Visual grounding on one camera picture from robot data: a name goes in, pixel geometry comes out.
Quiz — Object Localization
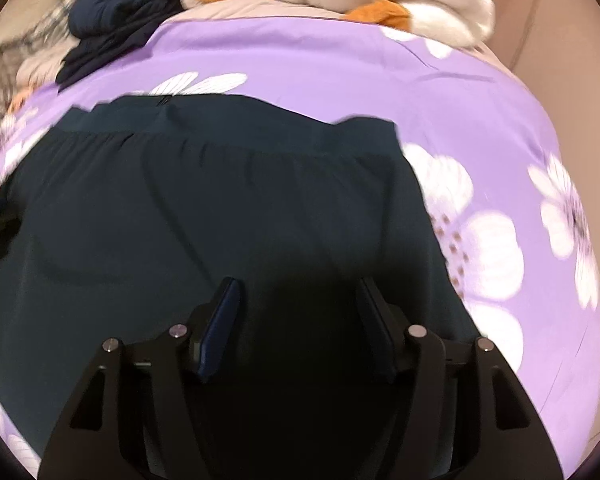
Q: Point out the folded navy clothes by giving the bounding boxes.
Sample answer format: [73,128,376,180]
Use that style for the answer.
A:
[55,0,191,93]

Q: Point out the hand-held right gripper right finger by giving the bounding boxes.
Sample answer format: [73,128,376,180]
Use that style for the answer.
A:
[355,277,566,480]

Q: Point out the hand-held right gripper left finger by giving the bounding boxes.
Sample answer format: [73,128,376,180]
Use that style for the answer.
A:
[37,276,243,480]

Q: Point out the peach cloth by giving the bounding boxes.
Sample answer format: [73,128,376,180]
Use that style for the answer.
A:
[7,87,33,116]

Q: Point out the grey plaid cloth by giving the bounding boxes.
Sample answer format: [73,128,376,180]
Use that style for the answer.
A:
[0,0,88,131]

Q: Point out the purple floral bedsheet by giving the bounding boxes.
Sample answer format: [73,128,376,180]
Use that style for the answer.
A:
[0,15,600,480]

